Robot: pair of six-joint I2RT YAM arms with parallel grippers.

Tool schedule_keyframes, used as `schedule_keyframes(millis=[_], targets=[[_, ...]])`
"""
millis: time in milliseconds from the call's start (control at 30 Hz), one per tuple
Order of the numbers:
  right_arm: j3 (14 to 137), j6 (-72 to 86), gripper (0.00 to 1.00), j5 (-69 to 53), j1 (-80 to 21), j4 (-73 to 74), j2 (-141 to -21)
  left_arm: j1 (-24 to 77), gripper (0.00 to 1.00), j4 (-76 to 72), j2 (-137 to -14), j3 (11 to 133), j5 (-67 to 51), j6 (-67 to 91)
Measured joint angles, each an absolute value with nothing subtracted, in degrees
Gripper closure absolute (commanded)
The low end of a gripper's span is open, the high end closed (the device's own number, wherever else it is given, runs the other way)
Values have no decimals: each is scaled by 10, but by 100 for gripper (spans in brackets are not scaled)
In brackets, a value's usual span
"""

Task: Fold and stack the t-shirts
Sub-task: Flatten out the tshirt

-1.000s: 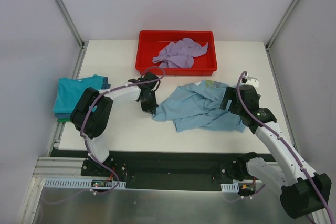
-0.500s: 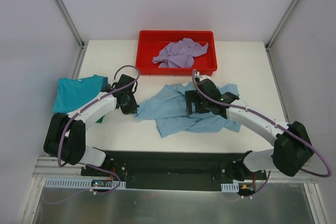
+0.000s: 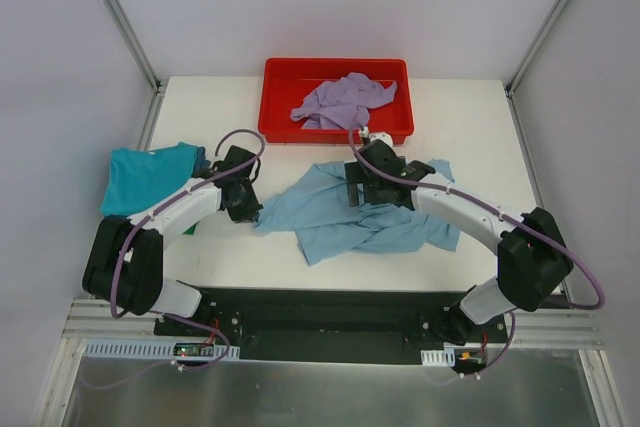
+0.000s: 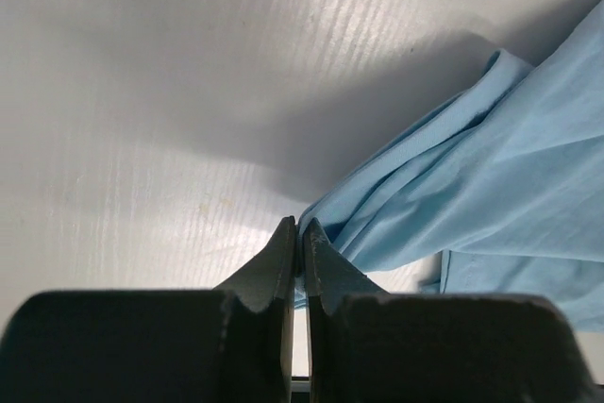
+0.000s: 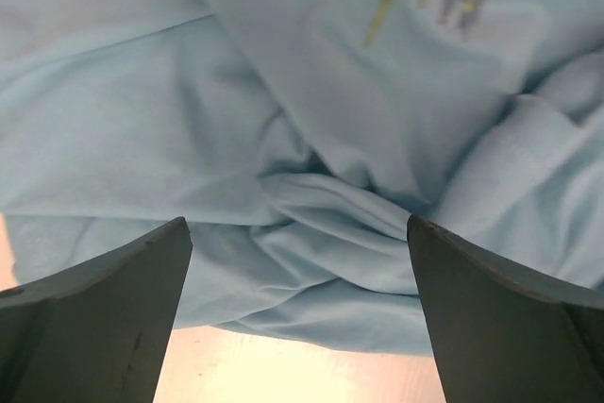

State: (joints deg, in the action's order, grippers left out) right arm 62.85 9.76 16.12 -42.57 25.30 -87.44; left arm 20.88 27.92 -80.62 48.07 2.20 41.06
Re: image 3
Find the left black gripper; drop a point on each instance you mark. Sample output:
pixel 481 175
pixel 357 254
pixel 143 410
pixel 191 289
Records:
pixel 242 202

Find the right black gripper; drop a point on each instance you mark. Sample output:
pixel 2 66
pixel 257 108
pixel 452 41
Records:
pixel 360 182

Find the light blue t-shirt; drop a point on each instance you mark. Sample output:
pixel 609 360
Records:
pixel 317 211

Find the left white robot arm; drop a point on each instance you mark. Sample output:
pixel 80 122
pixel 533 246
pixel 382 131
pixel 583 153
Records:
pixel 126 262

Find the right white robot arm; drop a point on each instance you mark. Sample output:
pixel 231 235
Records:
pixel 528 247

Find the dark blue folded t-shirt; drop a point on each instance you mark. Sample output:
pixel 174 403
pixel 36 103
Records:
pixel 201 163

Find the lavender t-shirt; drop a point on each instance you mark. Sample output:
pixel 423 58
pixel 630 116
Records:
pixel 344 104

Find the teal folded t-shirt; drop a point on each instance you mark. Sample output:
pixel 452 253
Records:
pixel 140 179

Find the red plastic bin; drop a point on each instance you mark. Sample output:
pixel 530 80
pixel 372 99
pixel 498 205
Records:
pixel 288 80

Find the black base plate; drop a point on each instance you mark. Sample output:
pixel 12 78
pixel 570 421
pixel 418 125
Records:
pixel 359 327

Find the left aluminium frame post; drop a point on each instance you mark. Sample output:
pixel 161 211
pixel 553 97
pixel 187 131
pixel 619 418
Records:
pixel 133 44

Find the aluminium frame post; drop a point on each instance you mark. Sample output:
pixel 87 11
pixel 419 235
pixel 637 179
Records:
pixel 133 44
pixel 539 40

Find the right white cable duct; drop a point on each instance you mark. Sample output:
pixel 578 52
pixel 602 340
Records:
pixel 438 358

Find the white cable duct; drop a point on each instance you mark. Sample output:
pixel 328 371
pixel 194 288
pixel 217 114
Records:
pixel 438 358
pixel 160 350

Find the aluminium front rail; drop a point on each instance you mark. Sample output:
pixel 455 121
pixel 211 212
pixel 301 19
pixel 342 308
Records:
pixel 543 329

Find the left white cable duct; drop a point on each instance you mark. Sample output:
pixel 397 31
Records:
pixel 160 350

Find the right aluminium frame post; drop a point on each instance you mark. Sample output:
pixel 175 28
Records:
pixel 539 40

